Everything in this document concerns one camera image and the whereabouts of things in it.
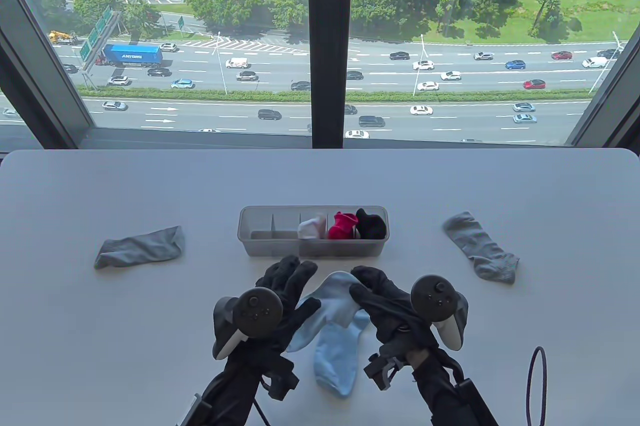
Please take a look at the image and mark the person's right hand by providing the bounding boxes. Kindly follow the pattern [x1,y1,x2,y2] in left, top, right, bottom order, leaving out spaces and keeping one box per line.
[349,266,442,353]

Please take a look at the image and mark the person's left hand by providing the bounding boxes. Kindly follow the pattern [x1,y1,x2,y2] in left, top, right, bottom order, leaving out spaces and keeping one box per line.
[227,255,322,364]

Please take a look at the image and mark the grey hand controller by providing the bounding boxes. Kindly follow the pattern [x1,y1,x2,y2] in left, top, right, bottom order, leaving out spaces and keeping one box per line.
[212,287,285,361]
[410,274,470,351]

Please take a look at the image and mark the light blue sock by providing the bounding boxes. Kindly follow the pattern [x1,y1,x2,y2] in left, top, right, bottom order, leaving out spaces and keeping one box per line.
[286,271,366,353]
[312,309,372,398]

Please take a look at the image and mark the black sock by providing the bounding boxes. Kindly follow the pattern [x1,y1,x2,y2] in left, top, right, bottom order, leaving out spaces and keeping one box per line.
[355,208,387,240]
[356,211,387,240]

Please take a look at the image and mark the grey sock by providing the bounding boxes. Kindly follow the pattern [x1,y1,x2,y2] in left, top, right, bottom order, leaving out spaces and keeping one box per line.
[442,211,521,284]
[94,225,186,271]

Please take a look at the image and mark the black left forearm module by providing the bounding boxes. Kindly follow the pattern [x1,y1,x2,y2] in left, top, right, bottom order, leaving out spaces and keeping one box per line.
[177,394,211,426]

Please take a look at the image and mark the black right forearm module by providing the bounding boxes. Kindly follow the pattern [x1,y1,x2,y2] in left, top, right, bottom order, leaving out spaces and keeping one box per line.
[455,379,501,426]

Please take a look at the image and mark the clear plastic divided organizer box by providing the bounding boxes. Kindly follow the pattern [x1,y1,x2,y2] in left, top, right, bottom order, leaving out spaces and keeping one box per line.
[237,205,390,258]

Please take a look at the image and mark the green road sign gantry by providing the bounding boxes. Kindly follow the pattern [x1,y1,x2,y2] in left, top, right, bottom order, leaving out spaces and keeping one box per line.
[77,6,123,92]

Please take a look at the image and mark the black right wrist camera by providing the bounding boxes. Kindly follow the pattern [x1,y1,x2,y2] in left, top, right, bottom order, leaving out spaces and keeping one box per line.
[363,352,406,392]

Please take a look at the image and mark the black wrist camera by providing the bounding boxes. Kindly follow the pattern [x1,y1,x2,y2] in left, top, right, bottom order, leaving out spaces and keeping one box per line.
[363,352,406,392]
[260,361,300,401]

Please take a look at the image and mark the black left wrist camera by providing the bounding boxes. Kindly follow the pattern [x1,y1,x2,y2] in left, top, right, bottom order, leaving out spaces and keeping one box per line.
[260,361,300,401]

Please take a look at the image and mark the dark window frame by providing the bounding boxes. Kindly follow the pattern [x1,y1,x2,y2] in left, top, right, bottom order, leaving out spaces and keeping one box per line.
[0,0,640,149]

